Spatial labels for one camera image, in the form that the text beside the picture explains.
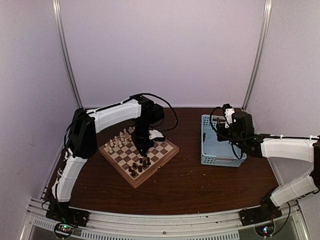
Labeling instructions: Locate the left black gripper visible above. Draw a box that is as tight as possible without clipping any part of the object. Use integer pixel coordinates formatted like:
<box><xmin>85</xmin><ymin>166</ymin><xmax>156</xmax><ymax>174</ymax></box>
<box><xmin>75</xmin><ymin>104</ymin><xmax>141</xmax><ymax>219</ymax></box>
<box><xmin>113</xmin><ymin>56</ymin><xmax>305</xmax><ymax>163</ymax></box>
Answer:
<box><xmin>131</xmin><ymin>117</ymin><xmax>155</xmax><ymax>157</ymax></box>

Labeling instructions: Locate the wooden chess board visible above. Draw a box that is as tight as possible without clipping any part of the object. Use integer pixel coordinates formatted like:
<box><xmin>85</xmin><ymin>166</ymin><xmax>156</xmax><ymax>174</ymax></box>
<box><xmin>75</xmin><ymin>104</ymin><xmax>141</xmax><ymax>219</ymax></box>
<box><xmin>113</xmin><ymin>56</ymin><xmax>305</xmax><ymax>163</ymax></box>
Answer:
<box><xmin>99</xmin><ymin>126</ymin><xmax>180</xmax><ymax>188</ymax></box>

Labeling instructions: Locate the light blue plastic basket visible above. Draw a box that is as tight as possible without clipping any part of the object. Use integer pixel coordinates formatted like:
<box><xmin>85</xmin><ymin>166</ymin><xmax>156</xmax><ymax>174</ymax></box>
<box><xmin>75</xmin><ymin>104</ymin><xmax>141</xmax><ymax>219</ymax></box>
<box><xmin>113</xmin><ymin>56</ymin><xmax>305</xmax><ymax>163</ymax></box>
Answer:
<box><xmin>201</xmin><ymin>114</ymin><xmax>247</xmax><ymax>168</ymax></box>

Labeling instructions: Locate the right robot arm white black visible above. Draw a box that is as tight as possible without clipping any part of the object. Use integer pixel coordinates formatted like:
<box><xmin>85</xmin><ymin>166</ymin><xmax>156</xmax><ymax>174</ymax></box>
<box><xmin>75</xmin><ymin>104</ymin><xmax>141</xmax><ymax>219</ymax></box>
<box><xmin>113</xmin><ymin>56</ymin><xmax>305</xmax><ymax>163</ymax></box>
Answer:
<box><xmin>209</xmin><ymin>108</ymin><xmax>320</xmax><ymax>221</ymax></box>

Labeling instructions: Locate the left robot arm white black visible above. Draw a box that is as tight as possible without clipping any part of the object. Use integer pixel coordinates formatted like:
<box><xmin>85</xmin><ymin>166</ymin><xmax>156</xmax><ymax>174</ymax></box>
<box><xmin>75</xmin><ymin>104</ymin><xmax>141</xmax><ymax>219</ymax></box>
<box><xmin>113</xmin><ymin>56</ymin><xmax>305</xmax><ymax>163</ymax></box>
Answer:
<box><xmin>48</xmin><ymin>93</ymin><xmax>166</xmax><ymax>222</ymax></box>

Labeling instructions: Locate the row of white chess pieces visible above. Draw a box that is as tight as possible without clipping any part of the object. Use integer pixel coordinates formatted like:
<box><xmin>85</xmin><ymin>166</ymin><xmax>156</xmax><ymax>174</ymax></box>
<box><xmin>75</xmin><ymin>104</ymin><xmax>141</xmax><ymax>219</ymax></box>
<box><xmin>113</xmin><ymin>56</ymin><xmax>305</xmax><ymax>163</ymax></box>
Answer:
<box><xmin>102</xmin><ymin>125</ymin><xmax>135</xmax><ymax>154</ymax></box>

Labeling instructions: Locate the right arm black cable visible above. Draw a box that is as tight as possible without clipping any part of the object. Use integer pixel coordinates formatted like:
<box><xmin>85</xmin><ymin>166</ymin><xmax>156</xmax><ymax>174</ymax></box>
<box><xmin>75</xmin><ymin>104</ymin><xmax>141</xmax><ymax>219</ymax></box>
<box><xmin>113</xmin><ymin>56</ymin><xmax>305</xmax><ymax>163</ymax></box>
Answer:
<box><xmin>209</xmin><ymin>106</ymin><xmax>246</xmax><ymax>161</ymax></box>

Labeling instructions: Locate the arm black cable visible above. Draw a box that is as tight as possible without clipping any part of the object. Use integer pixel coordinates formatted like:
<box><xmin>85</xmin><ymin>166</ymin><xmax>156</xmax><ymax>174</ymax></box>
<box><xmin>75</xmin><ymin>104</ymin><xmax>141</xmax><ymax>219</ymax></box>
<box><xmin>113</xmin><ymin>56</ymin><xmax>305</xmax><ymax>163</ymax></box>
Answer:
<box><xmin>209</xmin><ymin>106</ymin><xmax>246</xmax><ymax>161</ymax></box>
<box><xmin>139</xmin><ymin>92</ymin><xmax>180</xmax><ymax>132</ymax></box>

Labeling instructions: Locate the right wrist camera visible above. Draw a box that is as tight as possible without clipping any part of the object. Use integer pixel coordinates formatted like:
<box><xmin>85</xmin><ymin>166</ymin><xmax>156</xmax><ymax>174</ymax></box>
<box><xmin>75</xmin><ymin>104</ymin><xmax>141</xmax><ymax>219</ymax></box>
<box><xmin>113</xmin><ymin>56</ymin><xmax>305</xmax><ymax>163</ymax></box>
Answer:
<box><xmin>222</xmin><ymin>103</ymin><xmax>235</xmax><ymax>129</ymax></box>

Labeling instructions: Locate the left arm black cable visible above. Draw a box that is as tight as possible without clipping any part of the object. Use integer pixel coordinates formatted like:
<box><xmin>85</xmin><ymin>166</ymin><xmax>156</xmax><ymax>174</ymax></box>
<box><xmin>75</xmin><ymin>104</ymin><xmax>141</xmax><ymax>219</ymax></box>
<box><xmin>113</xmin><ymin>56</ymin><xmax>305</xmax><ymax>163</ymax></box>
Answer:
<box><xmin>139</xmin><ymin>92</ymin><xmax>180</xmax><ymax>132</ymax></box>

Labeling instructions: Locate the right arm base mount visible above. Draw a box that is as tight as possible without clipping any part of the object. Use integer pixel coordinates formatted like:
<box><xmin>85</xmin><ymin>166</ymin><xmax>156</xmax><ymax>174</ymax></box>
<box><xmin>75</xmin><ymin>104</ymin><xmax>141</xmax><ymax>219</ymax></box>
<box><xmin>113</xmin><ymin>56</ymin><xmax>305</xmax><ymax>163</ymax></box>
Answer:
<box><xmin>239</xmin><ymin>206</ymin><xmax>282</xmax><ymax>227</ymax></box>

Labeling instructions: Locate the right aluminium frame post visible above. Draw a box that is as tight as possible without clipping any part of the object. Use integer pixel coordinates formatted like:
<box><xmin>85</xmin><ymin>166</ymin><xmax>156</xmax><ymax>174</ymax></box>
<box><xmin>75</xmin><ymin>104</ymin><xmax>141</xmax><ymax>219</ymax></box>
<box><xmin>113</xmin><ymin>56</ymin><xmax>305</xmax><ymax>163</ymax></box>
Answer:
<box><xmin>241</xmin><ymin>0</ymin><xmax>273</xmax><ymax>111</ymax></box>

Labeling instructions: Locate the aluminium frame post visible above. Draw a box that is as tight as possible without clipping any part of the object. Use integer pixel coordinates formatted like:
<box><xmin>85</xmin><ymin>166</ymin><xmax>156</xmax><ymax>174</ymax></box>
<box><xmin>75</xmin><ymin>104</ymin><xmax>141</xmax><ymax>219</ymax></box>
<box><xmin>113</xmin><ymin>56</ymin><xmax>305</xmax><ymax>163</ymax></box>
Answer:
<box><xmin>52</xmin><ymin>0</ymin><xmax>83</xmax><ymax>108</ymax></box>
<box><xmin>241</xmin><ymin>0</ymin><xmax>273</xmax><ymax>111</ymax></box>

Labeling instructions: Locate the front aluminium rail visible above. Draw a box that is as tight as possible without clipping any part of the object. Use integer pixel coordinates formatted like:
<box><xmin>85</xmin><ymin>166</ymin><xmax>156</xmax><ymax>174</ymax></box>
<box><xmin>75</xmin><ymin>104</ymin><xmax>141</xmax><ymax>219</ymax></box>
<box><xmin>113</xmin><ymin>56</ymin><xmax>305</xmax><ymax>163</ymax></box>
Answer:
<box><xmin>17</xmin><ymin>198</ymin><xmax>312</xmax><ymax>240</ymax></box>

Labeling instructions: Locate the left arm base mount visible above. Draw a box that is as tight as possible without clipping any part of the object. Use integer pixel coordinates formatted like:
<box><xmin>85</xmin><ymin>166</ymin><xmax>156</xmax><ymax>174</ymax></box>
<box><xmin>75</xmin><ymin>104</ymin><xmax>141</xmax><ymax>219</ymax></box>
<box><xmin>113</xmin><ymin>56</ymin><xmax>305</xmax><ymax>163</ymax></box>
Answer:
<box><xmin>45</xmin><ymin>205</ymin><xmax>90</xmax><ymax>227</ymax></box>

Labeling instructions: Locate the left aluminium frame post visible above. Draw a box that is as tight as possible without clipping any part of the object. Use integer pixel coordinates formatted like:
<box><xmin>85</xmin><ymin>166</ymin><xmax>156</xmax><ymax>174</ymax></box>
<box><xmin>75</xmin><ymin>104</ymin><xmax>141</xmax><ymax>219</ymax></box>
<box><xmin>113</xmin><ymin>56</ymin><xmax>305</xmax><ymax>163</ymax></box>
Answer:
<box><xmin>52</xmin><ymin>0</ymin><xmax>83</xmax><ymax>108</ymax></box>

